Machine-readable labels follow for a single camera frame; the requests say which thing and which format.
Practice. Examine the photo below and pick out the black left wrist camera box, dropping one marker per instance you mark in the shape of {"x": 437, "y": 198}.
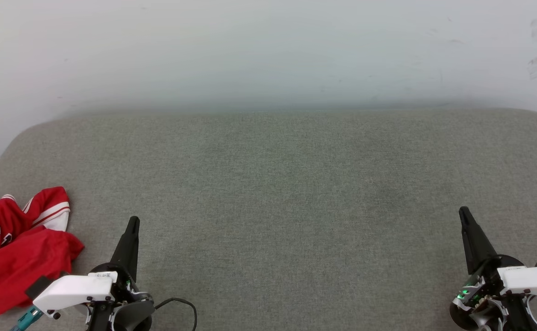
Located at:
{"x": 37, "y": 287}

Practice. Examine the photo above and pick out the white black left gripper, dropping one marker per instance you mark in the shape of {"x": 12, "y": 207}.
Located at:
{"x": 73, "y": 289}

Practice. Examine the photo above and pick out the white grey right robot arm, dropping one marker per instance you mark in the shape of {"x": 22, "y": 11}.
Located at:
{"x": 517, "y": 317}

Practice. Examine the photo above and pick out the red white-trimmed shirt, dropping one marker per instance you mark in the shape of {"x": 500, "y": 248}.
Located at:
{"x": 20, "y": 262}

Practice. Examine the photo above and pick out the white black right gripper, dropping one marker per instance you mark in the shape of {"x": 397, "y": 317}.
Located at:
{"x": 530, "y": 280}

